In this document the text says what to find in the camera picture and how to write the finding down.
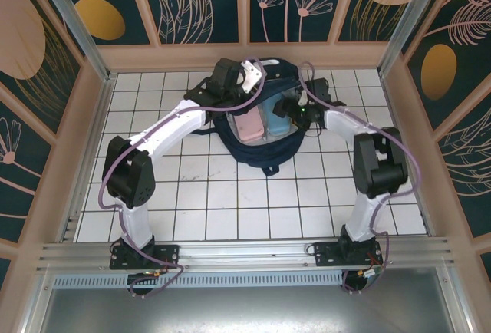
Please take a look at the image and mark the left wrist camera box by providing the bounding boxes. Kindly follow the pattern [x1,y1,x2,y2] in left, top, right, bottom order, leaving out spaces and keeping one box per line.
[240,59,266,93]

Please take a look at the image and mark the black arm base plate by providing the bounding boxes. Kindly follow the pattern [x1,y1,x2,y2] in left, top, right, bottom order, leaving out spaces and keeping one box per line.
[313,241,384,269]
[110,243,181,271]

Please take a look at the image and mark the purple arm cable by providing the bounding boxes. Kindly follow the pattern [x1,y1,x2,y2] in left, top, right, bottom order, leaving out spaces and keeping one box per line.
[297,61,423,295]
[98,55,266,298]

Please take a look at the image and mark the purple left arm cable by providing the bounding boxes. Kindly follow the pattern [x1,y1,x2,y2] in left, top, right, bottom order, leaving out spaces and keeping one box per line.
[98,55,266,298]

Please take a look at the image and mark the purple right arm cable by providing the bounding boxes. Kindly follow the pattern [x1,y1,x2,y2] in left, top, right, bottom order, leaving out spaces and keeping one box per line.
[297,61,423,295]

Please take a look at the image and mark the aluminium corner post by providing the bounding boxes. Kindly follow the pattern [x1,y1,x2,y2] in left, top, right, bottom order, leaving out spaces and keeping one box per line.
[30,0,116,83]
[377,0,450,77]

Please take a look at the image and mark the wall panel single pink flower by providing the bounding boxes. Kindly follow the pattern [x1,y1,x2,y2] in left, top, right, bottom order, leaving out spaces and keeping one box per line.
[0,79,57,248]

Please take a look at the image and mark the wall panel pink fern leaves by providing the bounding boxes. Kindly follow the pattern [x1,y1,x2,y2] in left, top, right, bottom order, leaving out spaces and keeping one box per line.
[433,97,491,240]

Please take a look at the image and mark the light blue glasses case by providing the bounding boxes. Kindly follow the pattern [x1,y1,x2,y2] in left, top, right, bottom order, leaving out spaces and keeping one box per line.
[264,93,293,137]

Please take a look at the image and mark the long aluminium mounting rail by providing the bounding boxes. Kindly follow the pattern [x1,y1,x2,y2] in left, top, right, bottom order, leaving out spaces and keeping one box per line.
[36,236,457,273]

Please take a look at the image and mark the grey metal sheet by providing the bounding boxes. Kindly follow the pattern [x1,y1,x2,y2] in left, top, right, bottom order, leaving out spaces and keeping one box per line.
[36,286,475,333]

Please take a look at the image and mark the wall panel three pink flowers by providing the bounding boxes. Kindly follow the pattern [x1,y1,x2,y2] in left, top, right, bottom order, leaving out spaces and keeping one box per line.
[247,0,351,45]

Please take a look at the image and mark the wall panel golden oval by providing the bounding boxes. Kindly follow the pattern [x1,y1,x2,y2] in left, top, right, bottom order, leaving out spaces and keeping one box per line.
[48,0,160,47]

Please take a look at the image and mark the navy blue backpack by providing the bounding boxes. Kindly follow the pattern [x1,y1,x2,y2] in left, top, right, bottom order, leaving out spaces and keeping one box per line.
[205,57,308,176]

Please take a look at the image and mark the pink pencil case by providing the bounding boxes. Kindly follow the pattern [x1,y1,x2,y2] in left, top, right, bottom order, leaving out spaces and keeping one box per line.
[234,108,265,142]

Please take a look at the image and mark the wall panel oval pink fern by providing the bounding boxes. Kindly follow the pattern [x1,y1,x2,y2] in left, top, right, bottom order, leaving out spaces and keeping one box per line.
[400,0,491,133]

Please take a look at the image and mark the slotted grey cable duct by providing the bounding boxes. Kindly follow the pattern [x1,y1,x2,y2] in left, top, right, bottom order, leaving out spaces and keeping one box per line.
[51,271,346,290]

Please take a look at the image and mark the wall panel disc gold lines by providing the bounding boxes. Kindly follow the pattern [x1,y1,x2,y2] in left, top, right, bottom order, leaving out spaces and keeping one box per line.
[0,0,84,137]

